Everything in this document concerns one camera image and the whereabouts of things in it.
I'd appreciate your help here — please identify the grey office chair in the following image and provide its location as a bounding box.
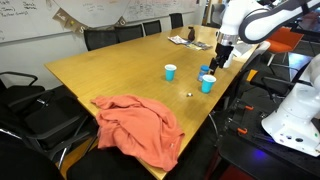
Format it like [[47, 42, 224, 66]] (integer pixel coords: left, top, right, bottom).
[[209, 3, 227, 29]]

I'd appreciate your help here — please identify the wall whiteboard with writing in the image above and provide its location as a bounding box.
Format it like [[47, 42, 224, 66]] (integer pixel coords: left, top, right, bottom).
[[0, 0, 84, 44], [53, 0, 198, 29]]

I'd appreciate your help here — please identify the dark printed magazine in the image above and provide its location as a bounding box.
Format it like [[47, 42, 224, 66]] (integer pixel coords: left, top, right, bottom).
[[184, 40, 213, 52]]

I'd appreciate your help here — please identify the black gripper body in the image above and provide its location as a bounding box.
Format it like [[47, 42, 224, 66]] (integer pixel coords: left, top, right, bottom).
[[209, 42, 235, 67]]

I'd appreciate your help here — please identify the orange chair with white legs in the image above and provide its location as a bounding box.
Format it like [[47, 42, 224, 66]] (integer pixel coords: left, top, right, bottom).
[[264, 26, 305, 68]]

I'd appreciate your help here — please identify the orange cloth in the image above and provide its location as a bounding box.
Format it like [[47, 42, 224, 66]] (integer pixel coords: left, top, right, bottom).
[[90, 94, 186, 173]]

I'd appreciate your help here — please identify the blue plastic cup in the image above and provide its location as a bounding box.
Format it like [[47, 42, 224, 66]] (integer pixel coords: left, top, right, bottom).
[[200, 74, 217, 94], [164, 63, 178, 82]]

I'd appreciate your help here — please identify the brown bottle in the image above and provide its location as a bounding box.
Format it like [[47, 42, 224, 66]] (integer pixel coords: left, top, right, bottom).
[[187, 25, 197, 42]]

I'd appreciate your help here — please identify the brown pennant banner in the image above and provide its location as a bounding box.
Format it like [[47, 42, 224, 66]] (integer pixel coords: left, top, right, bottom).
[[52, 7, 128, 34]]

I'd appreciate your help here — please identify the white printed magazine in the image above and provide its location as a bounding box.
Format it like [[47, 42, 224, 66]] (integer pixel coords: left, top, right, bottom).
[[167, 34, 189, 46]]

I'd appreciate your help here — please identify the robot mounting stand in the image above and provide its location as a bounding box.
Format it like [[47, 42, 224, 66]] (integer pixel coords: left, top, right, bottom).
[[218, 99, 320, 180]]

